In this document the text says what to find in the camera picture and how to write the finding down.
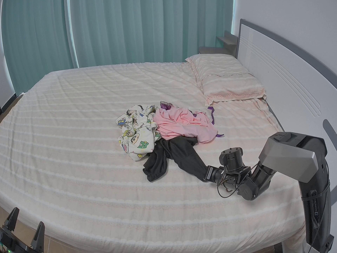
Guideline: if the black T-shirt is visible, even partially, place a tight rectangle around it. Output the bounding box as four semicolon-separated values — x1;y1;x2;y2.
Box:
143;137;211;182

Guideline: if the grey bedside table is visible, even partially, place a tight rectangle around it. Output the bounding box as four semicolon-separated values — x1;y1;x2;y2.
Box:
199;31;239;55

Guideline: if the bed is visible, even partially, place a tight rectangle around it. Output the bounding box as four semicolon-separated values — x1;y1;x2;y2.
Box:
0;19;337;253

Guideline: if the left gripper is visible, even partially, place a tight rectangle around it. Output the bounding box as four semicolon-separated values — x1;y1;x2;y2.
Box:
0;207;46;253

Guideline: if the white printed garment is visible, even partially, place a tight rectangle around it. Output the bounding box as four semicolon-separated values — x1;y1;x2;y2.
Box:
116;104;158;162

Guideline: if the purple garment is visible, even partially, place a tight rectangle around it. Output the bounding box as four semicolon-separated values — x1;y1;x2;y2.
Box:
160;102;225;138

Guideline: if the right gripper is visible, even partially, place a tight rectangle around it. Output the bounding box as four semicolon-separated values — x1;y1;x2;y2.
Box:
203;165;225;186

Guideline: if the pale pink pillow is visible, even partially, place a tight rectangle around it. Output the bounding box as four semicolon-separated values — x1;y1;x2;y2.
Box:
185;54;267;106

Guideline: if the blue-green curtain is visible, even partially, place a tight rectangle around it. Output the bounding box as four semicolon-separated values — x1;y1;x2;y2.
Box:
69;0;235;68
1;0;76;94

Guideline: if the pink garment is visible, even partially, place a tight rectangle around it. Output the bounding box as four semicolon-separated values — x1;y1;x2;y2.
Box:
153;107;218;144

